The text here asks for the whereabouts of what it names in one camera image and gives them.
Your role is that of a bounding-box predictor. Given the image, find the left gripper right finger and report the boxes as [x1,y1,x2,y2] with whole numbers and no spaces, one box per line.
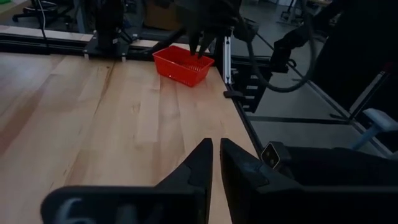
[220,138,299,224]

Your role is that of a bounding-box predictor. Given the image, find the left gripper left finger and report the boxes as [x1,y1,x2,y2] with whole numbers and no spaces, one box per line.
[154,139,214,224]

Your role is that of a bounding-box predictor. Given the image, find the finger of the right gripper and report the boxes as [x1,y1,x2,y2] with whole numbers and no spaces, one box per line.
[188,30,200,56]
[198,30,216,59]

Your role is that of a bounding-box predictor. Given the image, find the red plastic basket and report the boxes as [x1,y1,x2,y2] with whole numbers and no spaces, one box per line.
[152,45,215,88]

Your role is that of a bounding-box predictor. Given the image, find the brown cardboard box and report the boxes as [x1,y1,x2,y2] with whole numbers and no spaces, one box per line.
[143,0,187,31]

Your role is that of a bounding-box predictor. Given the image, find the black office chair base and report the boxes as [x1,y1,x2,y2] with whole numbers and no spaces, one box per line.
[11,0,75,23]

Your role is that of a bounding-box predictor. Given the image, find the pale blue plastic part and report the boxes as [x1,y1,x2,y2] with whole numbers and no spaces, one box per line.
[351,107,398,151]

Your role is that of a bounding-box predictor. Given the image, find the silver aluminium bracket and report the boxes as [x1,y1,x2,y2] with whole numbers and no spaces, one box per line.
[222,35,233,85]

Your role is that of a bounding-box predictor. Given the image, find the small black camera box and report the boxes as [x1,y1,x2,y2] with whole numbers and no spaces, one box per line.
[259,141,292,171]

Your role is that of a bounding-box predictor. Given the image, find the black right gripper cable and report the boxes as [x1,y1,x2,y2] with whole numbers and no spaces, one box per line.
[245,12,315,93]

